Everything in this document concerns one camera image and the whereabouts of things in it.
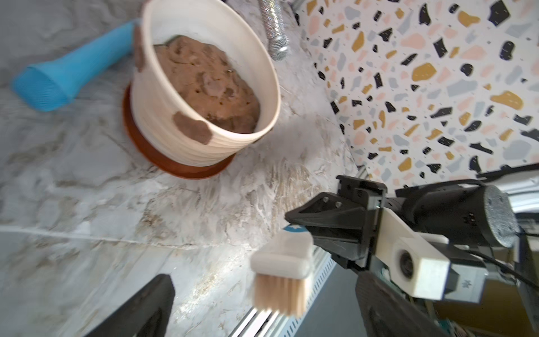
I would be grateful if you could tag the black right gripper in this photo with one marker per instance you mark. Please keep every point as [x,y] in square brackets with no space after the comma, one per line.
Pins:
[355,211]

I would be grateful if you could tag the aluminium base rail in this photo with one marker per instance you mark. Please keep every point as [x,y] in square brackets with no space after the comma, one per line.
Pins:
[286,314]

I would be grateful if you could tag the white scrub brush blue handle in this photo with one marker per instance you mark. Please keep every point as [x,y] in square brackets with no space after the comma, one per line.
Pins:
[286,258]

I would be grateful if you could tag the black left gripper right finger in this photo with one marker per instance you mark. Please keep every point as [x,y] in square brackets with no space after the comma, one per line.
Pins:
[386,313]

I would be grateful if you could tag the terracotta saucer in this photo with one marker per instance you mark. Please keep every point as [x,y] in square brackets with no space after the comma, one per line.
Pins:
[160,160]

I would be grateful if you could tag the glitter silver microphone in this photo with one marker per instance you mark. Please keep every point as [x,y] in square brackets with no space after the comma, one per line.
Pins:
[272,17]

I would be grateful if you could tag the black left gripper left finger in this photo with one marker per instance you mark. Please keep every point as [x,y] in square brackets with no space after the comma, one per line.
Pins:
[146,313]

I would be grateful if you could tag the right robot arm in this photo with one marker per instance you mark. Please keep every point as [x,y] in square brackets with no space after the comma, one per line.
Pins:
[476,217]

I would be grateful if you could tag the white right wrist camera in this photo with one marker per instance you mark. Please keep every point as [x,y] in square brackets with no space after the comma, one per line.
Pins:
[426,266]

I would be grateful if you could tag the cream ceramic pot with mud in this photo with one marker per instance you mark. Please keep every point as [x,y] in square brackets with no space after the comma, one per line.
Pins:
[154,100]

